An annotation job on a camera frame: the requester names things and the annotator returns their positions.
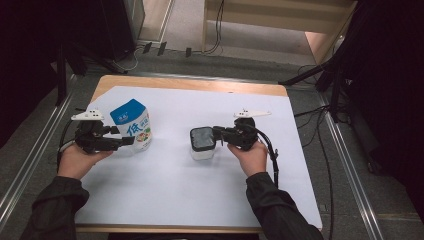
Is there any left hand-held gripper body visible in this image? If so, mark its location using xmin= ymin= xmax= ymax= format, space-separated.
xmin=70 ymin=108 xmax=106 ymax=155

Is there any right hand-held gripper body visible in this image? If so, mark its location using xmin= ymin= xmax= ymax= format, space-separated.
xmin=221 ymin=108 xmax=272 ymax=152

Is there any clear jar with black lid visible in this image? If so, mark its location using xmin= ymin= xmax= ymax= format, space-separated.
xmin=189 ymin=126 xmax=218 ymax=162

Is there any white and blue salt bag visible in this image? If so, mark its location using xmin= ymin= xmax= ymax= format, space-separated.
xmin=109 ymin=98 xmax=153 ymax=155

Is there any person's right hand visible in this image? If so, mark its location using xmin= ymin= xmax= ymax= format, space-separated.
xmin=227 ymin=141 xmax=269 ymax=178

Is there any person's left hand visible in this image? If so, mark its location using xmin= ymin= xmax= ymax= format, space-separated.
xmin=57 ymin=143 xmax=115 ymax=181

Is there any wooden table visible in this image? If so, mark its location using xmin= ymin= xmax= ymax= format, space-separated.
xmin=74 ymin=74 xmax=323 ymax=234

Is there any black metal stand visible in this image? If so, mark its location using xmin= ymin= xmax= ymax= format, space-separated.
xmin=49 ymin=39 xmax=129 ymax=108

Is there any white table mat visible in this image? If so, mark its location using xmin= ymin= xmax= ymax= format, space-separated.
xmin=64 ymin=85 xmax=323 ymax=229

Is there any black tripod stand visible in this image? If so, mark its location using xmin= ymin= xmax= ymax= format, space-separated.
xmin=278 ymin=49 xmax=355 ymax=125

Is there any dark cabinet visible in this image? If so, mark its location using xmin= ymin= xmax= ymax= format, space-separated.
xmin=99 ymin=0 xmax=146 ymax=62

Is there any dark curtain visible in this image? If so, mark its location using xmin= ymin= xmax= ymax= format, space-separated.
xmin=333 ymin=0 xmax=424 ymax=228
xmin=0 ymin=0 xmax=105 ymax=148

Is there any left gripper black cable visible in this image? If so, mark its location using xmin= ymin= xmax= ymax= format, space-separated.
xmin=56 ymin=119 xmax=80 ymax=168

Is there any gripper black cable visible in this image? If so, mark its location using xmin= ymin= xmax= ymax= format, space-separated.
xmin=254 ymin=128 xmax=281 ymax=190
xmin=56 ymin=119 xmax=80 ymax=168

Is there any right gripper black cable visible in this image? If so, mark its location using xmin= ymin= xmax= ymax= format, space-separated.
xmin=254 ymin=128 xmax=281 ymax=190

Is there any metal floor rail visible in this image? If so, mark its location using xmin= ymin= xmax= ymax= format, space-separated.
xmin=0 ymin=74 xmax=78 ymax=232
xmin=316 ymin=93 xmax=385 ymax=240

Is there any white floor cable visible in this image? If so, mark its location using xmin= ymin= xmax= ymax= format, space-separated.
xmin=111 ymin=44 xmax=145 ymax=73

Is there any black floor cable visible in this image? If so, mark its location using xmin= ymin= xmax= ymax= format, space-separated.
xmin=294 ymin=105 xmax=335 ymax=240

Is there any light wooden shelf frame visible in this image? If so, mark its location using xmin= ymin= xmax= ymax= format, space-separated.
xmin=201 ymin=0 xmax=358 ymax=66

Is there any black hanging cable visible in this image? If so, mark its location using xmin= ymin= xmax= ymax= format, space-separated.
xmin=203 ymin=0 xmax=225 ymax=55

